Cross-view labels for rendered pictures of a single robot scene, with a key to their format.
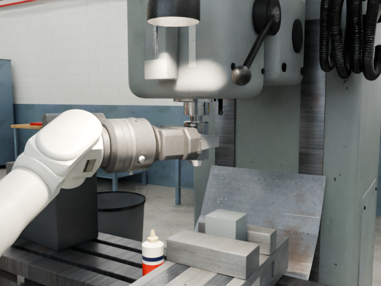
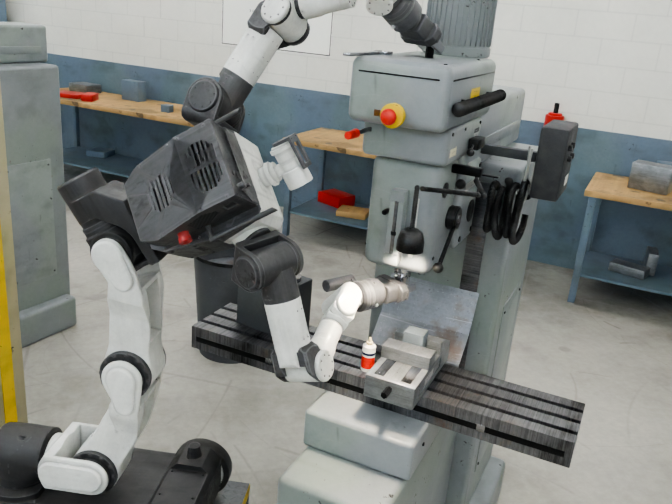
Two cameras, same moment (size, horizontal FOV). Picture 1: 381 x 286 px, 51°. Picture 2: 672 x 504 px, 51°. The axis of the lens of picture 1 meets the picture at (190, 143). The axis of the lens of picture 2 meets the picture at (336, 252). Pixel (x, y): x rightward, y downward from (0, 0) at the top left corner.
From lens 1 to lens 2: 1.42 m
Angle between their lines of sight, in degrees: 15
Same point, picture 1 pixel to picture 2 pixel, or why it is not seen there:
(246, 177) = (420, 286)
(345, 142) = (495, 272)
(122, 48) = not seen: outside the picture
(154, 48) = (391, 248)
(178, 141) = (395, 292)
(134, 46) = (373, 235)
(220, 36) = (428, 244)
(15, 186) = (332, 330)
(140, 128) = (377, 288)
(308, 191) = (465, 303)
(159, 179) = not seen: hidden behind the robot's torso
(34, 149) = (337, 310)
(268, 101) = not seen: hidden behind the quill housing
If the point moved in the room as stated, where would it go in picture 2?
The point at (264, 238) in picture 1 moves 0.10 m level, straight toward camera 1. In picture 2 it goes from (437, 345) to (438, 361)
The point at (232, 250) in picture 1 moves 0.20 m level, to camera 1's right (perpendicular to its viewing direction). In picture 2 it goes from (422, 354) to (488, 356)
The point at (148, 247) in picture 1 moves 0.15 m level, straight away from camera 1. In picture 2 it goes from (368, 348) to (356, 326)
